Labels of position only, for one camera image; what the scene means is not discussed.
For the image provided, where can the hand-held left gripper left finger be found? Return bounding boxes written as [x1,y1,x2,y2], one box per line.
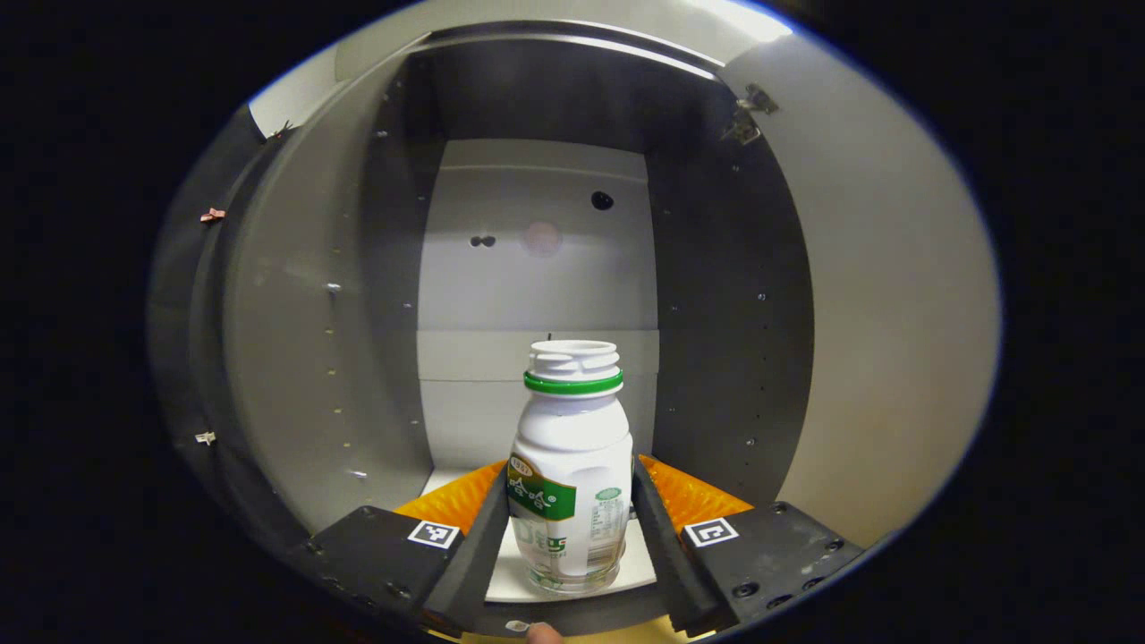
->
[286,461,511,638]

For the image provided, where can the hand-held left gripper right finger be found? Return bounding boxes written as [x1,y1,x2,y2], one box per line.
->
[631,453,867,638]

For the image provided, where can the white plastic bottle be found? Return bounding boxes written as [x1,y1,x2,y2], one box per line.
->
[507,340,634,596]

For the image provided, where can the dark grey cabinet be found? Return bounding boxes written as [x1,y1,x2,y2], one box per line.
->
[188,22,817,640]

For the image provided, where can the beige cabinet door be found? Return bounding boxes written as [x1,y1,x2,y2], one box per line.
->
[720,36,1003,551]

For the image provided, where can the metal door hinge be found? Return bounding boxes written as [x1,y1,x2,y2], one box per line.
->
[720,83,779,146]

